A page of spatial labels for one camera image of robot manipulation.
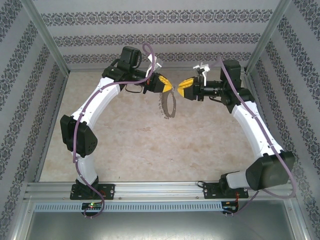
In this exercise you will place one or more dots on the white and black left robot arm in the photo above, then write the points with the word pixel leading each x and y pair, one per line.
pixel 100 97

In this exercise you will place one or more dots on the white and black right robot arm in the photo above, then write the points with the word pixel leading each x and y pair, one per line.
pixel 255 130

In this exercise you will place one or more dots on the small circuit board green light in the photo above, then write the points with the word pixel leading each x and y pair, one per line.
pixel 92 205

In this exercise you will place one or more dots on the grey sheet metal shelf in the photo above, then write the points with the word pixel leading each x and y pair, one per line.
pixel 160 227

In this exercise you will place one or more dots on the aluminium floor rail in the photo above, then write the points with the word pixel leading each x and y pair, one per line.
pixel 59 100
pixel 175 69
pixel 248 82

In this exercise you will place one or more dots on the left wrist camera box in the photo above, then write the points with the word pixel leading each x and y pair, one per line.
pixel 156 65

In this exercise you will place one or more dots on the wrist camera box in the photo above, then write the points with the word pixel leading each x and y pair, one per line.
pixel 156 65
pixel 203 68

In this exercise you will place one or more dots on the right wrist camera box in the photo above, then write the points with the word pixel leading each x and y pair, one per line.
pixel 203 68

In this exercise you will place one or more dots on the aluminium frame post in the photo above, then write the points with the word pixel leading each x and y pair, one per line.
pixel 45 35
pixel 267 35

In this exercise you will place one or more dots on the aluminium mounting rail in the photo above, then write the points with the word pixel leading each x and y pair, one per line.
pixel 160 191

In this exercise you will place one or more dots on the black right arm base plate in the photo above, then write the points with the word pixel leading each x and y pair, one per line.
pixel 211 192

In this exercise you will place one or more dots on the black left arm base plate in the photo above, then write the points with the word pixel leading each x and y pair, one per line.
pixel 110 192

